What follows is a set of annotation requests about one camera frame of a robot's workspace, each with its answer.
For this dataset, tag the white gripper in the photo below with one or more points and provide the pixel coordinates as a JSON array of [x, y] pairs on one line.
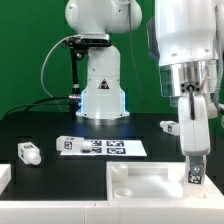
[[194, 134]]

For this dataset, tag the white square tabletop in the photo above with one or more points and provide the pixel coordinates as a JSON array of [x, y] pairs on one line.
[[151, 180]]

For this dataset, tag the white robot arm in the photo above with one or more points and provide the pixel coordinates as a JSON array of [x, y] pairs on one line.
[[187, 38]]

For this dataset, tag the white U-shaped fence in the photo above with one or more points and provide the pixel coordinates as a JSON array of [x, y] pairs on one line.
[[118, 211]]

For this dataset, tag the paper sheet with markers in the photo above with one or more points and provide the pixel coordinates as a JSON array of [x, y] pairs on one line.
[[112, 148]]

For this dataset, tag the black camera on stand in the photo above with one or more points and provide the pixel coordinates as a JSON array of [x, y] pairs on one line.
[[93, 101]]

